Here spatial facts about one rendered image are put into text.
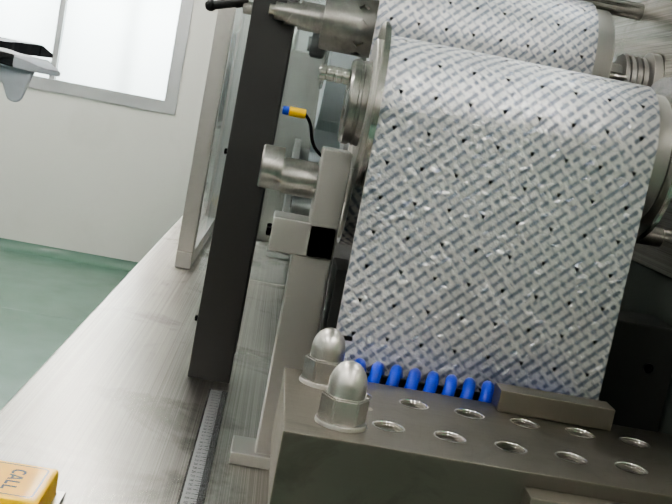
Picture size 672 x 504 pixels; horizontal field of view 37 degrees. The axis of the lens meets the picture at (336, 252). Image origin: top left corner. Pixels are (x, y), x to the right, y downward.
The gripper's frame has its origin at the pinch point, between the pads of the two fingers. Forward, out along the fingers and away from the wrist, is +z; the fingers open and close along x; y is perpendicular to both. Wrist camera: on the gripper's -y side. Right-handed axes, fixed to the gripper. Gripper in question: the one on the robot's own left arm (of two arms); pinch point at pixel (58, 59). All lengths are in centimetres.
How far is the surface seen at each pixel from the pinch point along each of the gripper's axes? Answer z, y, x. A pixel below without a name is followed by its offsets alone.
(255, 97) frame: 19.7, -3.5, 24.9
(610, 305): 42, 2, 68
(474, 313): 31, 5, 65
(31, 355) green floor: 33, 161, -267
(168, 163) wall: 119, 118, -481
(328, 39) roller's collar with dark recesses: 24.9, -11.9, 30.0
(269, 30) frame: 19.9, -11.1, 23.9
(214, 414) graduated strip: 18, 28, 42
